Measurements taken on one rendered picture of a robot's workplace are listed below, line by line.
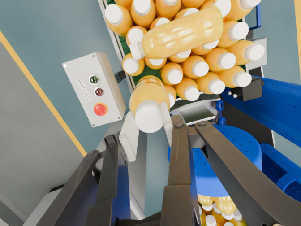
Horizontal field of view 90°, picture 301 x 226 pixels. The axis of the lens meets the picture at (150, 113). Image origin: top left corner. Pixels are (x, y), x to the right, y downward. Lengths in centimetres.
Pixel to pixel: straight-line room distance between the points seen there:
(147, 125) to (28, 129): 205
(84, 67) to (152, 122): 31
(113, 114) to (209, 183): 32
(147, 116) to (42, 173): 236
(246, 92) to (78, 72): 55
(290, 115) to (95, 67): 86
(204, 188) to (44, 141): 194
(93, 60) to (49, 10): 136
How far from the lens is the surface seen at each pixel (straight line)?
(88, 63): 45
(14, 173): 272
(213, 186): 46
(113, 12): 44
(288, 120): 96
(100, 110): 46
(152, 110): 19
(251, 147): 53
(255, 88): 65
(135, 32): 43
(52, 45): 178
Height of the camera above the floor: 152
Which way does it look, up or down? 69 degrees down
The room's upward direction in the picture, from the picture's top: 180 degrees counter-clockwise
